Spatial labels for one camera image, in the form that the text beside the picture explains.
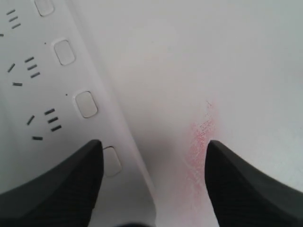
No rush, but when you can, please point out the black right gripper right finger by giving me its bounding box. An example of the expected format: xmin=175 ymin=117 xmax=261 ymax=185
xmin=205 ymin=140 xmax=303 ymax=227

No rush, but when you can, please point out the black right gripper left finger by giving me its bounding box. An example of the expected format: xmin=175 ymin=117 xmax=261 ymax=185
xmin=0 ymin=140 xmax=104 ymax=227

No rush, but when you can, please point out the white five-outlet power strip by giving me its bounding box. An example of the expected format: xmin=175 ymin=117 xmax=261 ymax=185
xmin=0 ymin=0 xmax=156 ymax=227

